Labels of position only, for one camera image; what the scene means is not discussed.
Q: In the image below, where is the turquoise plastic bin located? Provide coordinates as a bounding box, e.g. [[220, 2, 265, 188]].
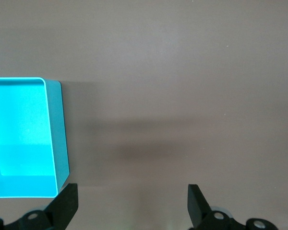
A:
[[0, 77, 71, 199]]

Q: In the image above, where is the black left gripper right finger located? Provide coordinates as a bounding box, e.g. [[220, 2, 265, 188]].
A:
[[187, 184, 277, 230]]

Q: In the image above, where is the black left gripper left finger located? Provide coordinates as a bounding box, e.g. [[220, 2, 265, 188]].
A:
[[0, 183, 79, 230]]

